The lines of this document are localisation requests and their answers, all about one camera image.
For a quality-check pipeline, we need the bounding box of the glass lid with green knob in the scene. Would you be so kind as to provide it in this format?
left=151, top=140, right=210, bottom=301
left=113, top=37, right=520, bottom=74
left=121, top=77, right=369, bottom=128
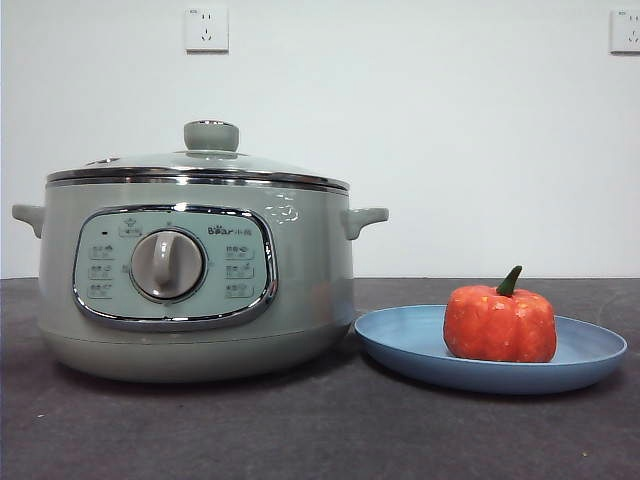
left=45, top=119, right=350, bottom=194

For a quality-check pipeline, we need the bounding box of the orange pumpkin with green stem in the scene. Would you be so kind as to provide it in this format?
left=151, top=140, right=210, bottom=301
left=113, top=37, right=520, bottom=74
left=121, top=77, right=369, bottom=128
left=442, top=264, right=558, bottom=363

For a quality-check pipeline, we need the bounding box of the blue plate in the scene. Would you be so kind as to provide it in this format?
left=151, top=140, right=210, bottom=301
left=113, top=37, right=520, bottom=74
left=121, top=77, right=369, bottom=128
left=353, top=303, right=629, bottom=396

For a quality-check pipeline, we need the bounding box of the pale green electric steamer pot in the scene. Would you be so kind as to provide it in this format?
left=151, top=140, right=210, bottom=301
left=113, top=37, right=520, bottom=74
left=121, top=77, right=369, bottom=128
left=11, top=180, right=391, bottom=384

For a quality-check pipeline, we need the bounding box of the white wall socket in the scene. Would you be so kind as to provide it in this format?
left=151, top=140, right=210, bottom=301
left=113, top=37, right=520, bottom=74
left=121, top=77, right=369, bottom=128
left=609, top=8, right=640, bottom=55
left=185, top=6, right=231, bottom=54

